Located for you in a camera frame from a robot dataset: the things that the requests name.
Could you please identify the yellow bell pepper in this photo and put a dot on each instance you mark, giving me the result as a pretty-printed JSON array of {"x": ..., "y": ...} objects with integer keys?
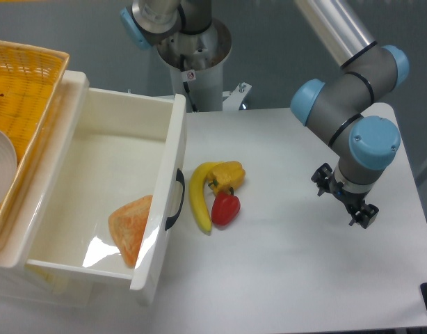
[{"x": 226, "y": 176}]

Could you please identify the yellow banana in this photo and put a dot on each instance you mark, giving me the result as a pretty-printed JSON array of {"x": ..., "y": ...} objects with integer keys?
[{"x": 196, "y": 196}]

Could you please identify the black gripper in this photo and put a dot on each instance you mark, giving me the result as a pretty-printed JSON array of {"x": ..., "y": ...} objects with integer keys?
[{"x": 361, "y": 213}]

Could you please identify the white bowl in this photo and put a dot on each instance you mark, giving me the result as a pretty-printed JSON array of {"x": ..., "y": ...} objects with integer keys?
[{"x": 8, "y": 165}]

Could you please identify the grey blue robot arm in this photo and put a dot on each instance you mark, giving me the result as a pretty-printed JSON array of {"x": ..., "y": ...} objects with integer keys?
[{"x": 333, "y": 112}]

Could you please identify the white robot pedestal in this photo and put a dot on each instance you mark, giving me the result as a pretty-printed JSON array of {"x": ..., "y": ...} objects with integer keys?
[{"x": 196, "y": 65}]

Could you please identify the yellow woven basket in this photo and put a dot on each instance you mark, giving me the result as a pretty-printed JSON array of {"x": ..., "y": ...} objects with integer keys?
[{"x": 29, "y": 77}]

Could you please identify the white drawer cabinet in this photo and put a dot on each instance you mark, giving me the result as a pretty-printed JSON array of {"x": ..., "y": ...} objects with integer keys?
[{"x": 18, "y": 278}]

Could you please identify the orange toast slice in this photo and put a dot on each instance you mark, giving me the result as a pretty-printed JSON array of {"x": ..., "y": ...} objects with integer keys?
[{"x": 127, "y": 226}]

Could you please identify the red bell pepper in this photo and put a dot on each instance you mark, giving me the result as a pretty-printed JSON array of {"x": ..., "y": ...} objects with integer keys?
[{"x": 225, "y": 208}]

